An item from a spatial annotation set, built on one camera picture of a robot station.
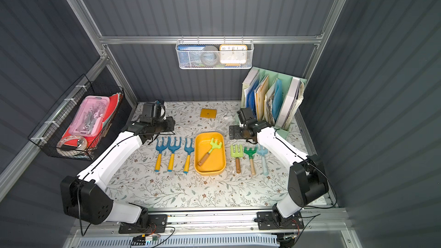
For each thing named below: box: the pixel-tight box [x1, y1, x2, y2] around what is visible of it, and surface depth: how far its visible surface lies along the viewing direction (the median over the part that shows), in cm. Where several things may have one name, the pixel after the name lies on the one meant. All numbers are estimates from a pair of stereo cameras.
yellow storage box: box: [194, 132, 227, 176], surface depth 96 cm
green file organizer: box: [240, 66, 308, 139], surface depth 97 cm
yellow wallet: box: [199, 108, 218, 119], surface depth 116 cm
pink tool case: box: [68, 95, 111, 137], surface depth 74 cm
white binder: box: [276, 76, 301, 129], surface depth 94 cm
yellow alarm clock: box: [219, 44, 249, 67], surface depth 90 cm
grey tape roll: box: [200, 45, 220, 67], surface depth 90 cm
